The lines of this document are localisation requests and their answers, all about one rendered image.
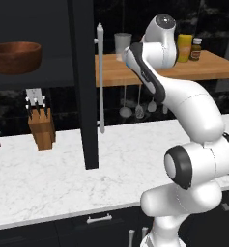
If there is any long white door handle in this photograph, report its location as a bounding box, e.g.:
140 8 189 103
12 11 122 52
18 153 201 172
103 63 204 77
93 21 106 135

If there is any brown jar with white lid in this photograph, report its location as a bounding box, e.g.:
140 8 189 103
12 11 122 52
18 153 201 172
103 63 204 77
188 37 203 62

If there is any wooden knife block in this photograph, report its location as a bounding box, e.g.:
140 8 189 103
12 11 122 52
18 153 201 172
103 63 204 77
24 88 57 151

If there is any hanging white ladle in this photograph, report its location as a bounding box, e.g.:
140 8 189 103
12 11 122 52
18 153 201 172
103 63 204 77
118 84 133 119

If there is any brown wooden bowl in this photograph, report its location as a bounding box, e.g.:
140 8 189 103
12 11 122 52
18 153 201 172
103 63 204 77
0 41 43 76

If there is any black drawer front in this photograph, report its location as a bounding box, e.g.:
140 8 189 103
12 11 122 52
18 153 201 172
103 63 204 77
53 206 143 247

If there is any white drinking glass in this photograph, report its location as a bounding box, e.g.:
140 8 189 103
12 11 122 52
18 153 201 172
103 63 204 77
113 32 133 63

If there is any wooden cabinet shelf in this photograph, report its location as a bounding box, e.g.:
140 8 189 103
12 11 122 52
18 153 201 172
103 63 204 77
94 49 229 88

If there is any black open wall cabinet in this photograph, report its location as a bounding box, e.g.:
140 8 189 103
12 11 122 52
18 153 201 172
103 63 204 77
0 0 76 91

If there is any short white cupboard handle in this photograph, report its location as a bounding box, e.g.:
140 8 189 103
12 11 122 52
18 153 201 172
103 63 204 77
141 226 150 241
128 229 135 247

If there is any black cabinet door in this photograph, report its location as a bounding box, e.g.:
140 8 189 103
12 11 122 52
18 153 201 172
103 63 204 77
67 0 100 171

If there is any hanging white slotted spoon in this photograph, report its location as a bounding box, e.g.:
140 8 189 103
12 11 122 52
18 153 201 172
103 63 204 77
134 84 145 120

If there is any yellow bottle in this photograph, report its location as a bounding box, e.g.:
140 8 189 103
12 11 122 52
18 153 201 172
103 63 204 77
176 33 194 64

